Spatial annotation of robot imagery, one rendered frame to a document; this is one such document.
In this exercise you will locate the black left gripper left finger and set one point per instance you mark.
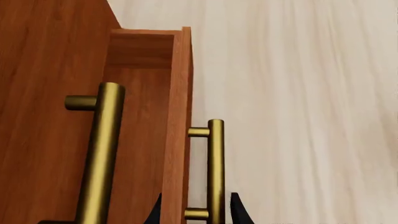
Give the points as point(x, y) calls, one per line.
point(156, 215)

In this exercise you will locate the open wooden drawer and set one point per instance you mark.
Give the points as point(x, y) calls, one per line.
point(140, 116)

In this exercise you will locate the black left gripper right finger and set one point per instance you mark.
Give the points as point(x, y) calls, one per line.
point(239, 213)

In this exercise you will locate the wooden cabinet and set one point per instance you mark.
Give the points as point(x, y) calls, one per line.
point(37, 70)

